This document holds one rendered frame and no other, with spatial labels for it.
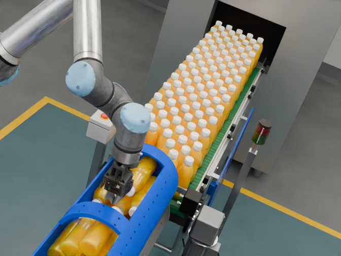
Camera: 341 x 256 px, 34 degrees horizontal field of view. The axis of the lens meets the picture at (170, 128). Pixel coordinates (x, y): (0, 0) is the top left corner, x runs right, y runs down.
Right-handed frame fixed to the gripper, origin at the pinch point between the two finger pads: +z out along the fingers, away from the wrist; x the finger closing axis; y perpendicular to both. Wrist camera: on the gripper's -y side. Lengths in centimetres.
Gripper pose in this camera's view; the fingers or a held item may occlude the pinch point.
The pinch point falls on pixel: (114, 199)
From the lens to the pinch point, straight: 185.4
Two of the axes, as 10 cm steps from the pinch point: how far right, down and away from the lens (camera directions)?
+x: 9.1, 4.0, -1.4
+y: -3.3, 4.7, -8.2
